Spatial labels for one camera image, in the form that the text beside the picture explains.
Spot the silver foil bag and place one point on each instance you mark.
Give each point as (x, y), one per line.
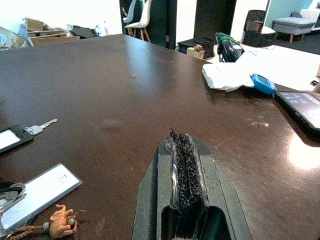
(12, 40)

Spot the black floor box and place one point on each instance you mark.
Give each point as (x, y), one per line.
(192, 42)

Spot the black mesh chair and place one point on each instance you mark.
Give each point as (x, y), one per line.
(255, 25)

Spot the black framed tag with key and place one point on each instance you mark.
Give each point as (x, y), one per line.
(10, 138)

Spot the small cardboard box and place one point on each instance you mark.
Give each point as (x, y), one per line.
(196, 52)

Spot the cardboard box stack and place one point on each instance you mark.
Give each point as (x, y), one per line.
(50, 40)

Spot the white crumpled bag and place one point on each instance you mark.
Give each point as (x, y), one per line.
(102, 28)

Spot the black and green bag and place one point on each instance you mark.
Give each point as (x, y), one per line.
(228, 47)

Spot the blue digital timer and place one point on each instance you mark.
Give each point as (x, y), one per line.
(262, 82)

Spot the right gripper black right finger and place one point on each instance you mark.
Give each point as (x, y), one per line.
(220, 200)

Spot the white plastic bag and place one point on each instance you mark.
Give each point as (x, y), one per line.
(225, 75)

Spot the grey upholstered ottoman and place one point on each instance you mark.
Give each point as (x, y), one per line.
(292, 25)

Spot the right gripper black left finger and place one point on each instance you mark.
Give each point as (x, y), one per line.
(150, 200)

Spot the black smartphone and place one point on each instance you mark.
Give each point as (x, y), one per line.
(302, 107)

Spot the white shell chair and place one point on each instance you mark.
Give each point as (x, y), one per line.
(143, 17)
(130, 15)

